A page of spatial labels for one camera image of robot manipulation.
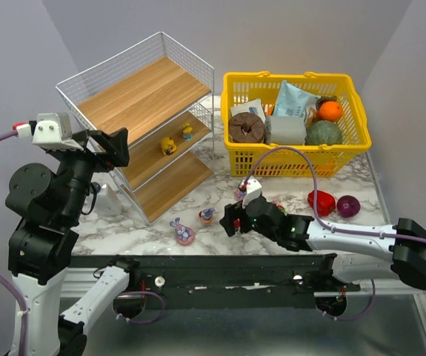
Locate red strawberry toy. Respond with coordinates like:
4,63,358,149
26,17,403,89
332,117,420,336
233,219,241,234

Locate yellow duck toy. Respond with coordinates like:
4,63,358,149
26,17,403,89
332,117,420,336
160,136,177,156

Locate yellow blue minion toy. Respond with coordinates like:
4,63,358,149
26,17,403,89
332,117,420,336
182,122,193,141

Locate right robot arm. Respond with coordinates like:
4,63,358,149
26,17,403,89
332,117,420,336
219,196,426,291

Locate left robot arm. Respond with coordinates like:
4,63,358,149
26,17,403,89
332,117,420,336
5,122,140,355

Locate purple pink toy figure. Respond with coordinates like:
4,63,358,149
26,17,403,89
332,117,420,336
235,189,247,201

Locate pink strawberry cake toy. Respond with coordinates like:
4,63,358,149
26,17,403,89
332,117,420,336
272,200,287,214

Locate small purple bunny toy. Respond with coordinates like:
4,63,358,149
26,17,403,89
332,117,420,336
199,208,216,224

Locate purple bunny toy pink base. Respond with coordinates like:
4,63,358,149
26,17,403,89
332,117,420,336
170,217,196,245

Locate white plastic bottle black cap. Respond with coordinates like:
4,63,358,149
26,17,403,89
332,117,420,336
93,182,122,217

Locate red bell pepper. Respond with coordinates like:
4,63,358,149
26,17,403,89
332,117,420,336
307,190,336,217

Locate brown chocolate donut cake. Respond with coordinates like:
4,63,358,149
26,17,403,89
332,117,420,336
228,113,265,144

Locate purple red onion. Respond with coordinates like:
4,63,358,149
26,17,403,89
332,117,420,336
336,195,361,218

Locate green melon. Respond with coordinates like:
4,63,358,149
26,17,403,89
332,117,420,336
305,120,343,145

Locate yellow plastic shopping basket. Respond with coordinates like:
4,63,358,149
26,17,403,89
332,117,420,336
221,71,372,177

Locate white tissue packet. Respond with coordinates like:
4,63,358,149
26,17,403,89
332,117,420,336
230,99,265,120

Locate light blue snack bag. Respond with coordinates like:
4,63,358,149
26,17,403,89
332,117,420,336
273,80,320,119

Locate orange fruit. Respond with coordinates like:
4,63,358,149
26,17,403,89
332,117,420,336
318,101,343,122

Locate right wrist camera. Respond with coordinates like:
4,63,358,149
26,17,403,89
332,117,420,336
237,177,262,208

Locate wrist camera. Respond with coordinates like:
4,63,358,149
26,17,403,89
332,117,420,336
13,113,82,151
237,177,262,208

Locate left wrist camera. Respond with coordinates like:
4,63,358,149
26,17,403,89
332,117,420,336
13,113,82,151

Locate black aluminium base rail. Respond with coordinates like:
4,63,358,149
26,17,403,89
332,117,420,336
55,254,426,311

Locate white wire wooden shelf rack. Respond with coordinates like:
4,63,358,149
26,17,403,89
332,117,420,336
56,32,215,224

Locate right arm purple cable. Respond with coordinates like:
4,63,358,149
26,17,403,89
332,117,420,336
244,146,426,322

